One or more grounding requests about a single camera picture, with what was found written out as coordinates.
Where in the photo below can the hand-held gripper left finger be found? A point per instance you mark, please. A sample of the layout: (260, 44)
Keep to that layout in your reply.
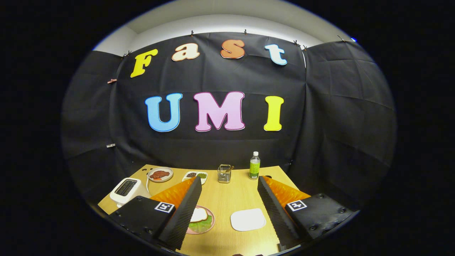
(185, 213)

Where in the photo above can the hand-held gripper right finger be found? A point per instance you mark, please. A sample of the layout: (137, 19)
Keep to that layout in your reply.
(275, 217)

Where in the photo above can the pink plate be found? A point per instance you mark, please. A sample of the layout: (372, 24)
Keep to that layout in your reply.
(208, 209)

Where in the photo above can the black backdrop cloth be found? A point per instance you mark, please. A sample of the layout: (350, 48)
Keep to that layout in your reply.
(227, 149)

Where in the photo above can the white toaster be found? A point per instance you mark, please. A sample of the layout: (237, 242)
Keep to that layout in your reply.
(118, 198)

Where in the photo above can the white square plate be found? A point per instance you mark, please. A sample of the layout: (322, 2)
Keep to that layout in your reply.
(248, 219)

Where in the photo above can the round beige plate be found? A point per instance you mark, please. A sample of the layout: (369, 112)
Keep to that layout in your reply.
(170, 176)

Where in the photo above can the white divided seasoning dish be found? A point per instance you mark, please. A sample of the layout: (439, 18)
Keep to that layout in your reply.
(203, 180)

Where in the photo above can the dark brown seasoning pile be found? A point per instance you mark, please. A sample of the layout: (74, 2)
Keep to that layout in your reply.
(191, 175)

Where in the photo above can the green label plastic bottle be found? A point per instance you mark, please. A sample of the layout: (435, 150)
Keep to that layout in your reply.
(254, 169)

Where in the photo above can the red meat slice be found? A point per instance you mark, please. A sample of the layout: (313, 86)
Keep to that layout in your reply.
(160, 174)

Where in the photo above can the toasted bread slice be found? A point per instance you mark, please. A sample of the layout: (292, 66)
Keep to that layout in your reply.
(199, 215)

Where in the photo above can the green lettuce leaf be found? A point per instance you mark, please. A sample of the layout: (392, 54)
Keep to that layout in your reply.
(202, 227)

